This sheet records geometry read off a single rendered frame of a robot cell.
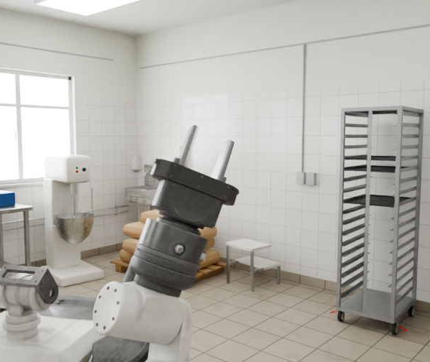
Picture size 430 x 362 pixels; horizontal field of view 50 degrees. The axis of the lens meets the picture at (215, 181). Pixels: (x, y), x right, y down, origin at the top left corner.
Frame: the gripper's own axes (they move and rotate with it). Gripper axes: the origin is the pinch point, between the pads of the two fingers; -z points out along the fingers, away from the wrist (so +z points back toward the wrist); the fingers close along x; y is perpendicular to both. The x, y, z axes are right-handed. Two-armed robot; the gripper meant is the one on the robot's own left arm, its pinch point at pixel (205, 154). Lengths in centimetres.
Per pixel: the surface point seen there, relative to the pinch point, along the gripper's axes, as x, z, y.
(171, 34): -24, -232, 526
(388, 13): -183, -242, 291
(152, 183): -76, -45, 575
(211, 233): -142, -4, 449
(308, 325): -202, 45, 295
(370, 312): -238, 17, 270
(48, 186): 44, 7, 490
